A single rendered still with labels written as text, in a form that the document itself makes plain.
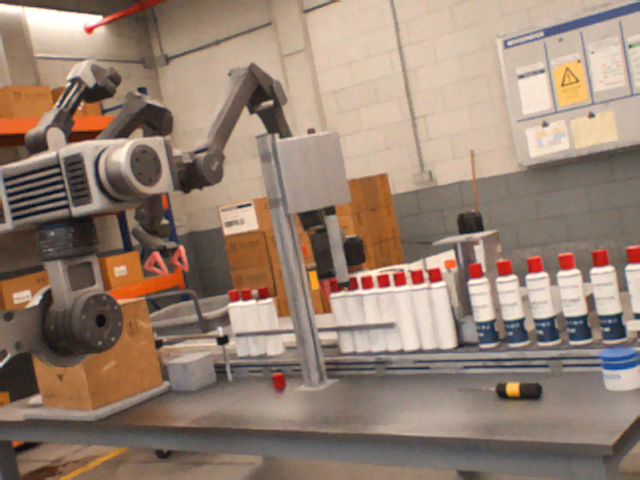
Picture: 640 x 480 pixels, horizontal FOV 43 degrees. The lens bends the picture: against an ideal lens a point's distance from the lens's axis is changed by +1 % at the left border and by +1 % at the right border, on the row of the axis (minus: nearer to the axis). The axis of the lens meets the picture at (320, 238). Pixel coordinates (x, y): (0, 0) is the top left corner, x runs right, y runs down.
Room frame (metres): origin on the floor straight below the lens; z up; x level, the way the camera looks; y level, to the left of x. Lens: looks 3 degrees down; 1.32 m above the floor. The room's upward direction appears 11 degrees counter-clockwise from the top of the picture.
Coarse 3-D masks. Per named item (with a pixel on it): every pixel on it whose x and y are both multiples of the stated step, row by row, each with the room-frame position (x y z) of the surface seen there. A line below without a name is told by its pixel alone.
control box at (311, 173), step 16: (272, 144) 2.07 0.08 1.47; (288, 144) 2.04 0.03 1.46; (304, 144) 2.05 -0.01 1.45; (320, 144) 2.07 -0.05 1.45; (336, 144) 2.08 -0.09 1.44; (288, 160) 2.04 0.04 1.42; (304, 160) 2.05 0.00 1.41; (320, 160) 2.06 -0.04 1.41; (336, 160) 2.07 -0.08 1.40; (288, 176) 2.04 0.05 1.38; (304, 176) 2.05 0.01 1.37; (320, 176) 2.06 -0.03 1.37; (336, 176) 2.07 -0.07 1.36; (288, 192) 2.04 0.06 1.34; (304, 192) 2.05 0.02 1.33; (320, 192) 2.06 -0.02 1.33; (336, 192) 2.07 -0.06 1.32; (288, 208) 2.04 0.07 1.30; (304, 208) 2.04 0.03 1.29; (320, 208) 2.06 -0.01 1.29
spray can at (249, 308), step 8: (248, 288) 2.42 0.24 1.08; (248, 296) 2.40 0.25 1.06; (248, 304) 2.40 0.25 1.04; (256, 304) 2.41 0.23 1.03; (248, 312) 2.39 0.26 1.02; (256, 312) 2.40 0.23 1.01; (248, 320) 2.40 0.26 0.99; (256, 320) 2.40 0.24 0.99; (248, 328) 2.40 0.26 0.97; (256, 328) 2.40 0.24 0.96; (256, 336) 2.40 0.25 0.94; (248, 344) 2.41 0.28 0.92; (256, 344) 2.40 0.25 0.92; (264, 344) 2.41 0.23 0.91; (256, 352) 2.39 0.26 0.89; (264, 352) 2.40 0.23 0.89
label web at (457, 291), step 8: (416, 264) 2.44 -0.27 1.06; (392, 272) 2.29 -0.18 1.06; (408, 272) 2.21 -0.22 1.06; (456, 272) 2.04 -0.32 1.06; (408, 280) 2.22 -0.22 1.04; (448, 280) 2.03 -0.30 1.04; (456, 280) 2.03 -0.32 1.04; (448, 288) 2.03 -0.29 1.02; (456, 288) 2.02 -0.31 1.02; (464, 288) 2.08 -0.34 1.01; (456, 296) 2.01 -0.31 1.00; (464, 296) 2.06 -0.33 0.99; (456, 304) 2.01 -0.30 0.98; (464, 304) 2.05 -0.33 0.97; (456, 312) 2.02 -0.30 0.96; (464, 312) 2.04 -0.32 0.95
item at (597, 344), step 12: (456, 348) 1.99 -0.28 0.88; (468, 348) 1.96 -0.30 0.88; (504, 348) 1.89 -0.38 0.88; (516, 348) 1.86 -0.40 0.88; (528, 348) 1.84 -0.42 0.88; (540, 348) 1.82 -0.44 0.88; (552, 348) 1.80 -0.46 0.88; (564, 348) 1.78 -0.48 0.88; (576, 348) 1.76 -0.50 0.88; (588, 348) 1.74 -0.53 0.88; (600, 348) 1.72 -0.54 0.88; (612, 348) 1.71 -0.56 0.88; (168, 360) 2.65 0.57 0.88; (216, 360) 2.48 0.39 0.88; (240, 360) 2.41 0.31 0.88
